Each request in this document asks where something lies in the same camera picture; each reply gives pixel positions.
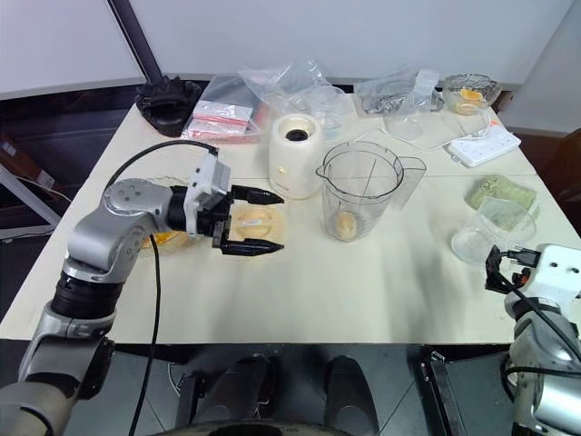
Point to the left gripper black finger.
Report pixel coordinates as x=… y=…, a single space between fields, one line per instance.
x=252 y=249
x=258 y=196

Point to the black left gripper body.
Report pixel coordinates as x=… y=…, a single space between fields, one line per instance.
x=213 y=218

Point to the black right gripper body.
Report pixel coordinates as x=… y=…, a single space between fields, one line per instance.
x=495 y=272

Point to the cream blender jar lid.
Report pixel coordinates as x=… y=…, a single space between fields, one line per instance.
x=258 y=223

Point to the peeled orange segment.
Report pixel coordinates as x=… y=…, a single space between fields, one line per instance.
x=346 y=225

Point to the clear plastic blender jar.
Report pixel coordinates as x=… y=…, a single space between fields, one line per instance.
x=358 y=191

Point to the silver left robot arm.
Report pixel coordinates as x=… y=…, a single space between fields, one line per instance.
x=95 y=227

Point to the glass bowl of orange segments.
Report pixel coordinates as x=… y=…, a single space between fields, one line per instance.
x=174 y=243

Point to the cream white blender base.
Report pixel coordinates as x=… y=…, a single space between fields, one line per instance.
x=295 y=163

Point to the ribbed glass bowl with orange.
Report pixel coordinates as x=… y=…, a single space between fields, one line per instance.
x=472 y=91

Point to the clear plastic measuring cup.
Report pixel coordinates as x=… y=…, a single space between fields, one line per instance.
x=490 y=231

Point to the green sponge cloth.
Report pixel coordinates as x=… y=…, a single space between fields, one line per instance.
x=508 y=191

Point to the zip bags with red strips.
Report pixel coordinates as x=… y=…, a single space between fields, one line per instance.
x=218 y=120

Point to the large grey zip bag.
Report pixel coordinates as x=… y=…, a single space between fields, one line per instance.
x=227 y=91

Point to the crumpled clear plastic bag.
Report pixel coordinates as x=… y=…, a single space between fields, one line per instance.
x=290 y=86

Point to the black crumpled holder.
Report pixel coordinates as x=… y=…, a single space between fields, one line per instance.
x=165 y=106

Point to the white power strip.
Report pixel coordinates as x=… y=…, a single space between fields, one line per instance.
x=483 y=147

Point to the black flat box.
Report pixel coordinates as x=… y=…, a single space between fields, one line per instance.
x=467 y=395

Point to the dark rounded shape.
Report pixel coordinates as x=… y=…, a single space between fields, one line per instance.
x=240 y=390
x=349 y=395

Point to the orange pieces in ribbed bowl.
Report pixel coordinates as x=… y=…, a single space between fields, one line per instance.
x=469 y=94

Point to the white metal rack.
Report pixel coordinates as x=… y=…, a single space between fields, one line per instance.
x=27 y=200

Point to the dark diagonal pole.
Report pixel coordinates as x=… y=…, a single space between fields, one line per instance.
x=138 y=41

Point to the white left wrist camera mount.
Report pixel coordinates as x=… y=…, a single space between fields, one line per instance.
x=213 y=175

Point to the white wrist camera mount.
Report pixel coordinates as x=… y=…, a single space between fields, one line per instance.
x=213 y=175
x=558 y=284

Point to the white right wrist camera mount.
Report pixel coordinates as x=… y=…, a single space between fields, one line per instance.
x=558 y=284

